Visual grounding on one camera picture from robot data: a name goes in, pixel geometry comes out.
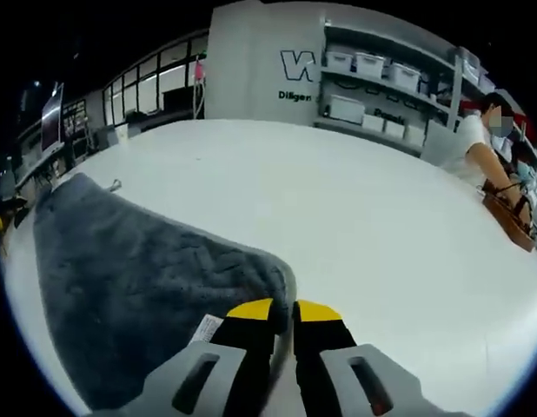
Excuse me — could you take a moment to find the brown wooden box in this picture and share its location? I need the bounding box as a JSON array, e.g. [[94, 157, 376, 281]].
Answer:
[[481, 181, 537, 254]]

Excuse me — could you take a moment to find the open laptop with purple screen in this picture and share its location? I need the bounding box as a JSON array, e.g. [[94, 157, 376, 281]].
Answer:
[[14, 81, 68, 189]]

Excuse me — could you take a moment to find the grey fluffy towel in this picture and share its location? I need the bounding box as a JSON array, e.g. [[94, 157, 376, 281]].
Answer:
[[31, 172, 298, 412]]

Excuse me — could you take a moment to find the grey metal shelf rack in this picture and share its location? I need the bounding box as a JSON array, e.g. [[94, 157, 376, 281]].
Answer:
[[314, 19, 465, 158], [453, 45, 537, 175]]

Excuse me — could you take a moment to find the group of white storage boxes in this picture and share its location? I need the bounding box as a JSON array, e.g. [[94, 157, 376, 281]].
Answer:
[[324, 50, 426, 140]]

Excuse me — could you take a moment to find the black-legged side desk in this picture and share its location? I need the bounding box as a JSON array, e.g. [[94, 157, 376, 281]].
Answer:
[[14, 129, 76, 192]]

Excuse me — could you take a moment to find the black monitor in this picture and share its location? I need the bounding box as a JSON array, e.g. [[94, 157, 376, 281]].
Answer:
[[162, 86, 196, 119]]

